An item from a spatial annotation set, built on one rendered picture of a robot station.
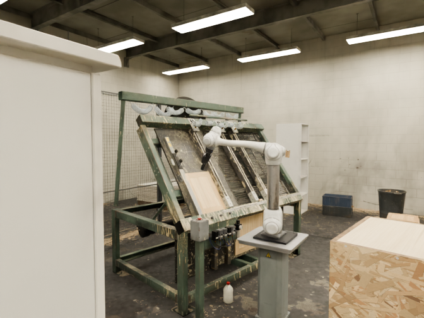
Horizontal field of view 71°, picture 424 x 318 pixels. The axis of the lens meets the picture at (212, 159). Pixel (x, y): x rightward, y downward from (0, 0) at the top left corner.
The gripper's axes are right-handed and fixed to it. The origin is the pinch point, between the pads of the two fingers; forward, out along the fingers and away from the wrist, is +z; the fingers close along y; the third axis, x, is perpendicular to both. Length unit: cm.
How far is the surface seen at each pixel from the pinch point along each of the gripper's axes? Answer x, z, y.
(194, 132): -63, -6, -52
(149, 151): -57, 11, 17
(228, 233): 44, 54, -18
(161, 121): -78, -13, -11
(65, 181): 106, -81, 199
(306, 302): 133, 92, -61
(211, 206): 12.5, 42.8, -21.0
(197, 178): -16.7, 27.3, -24.2
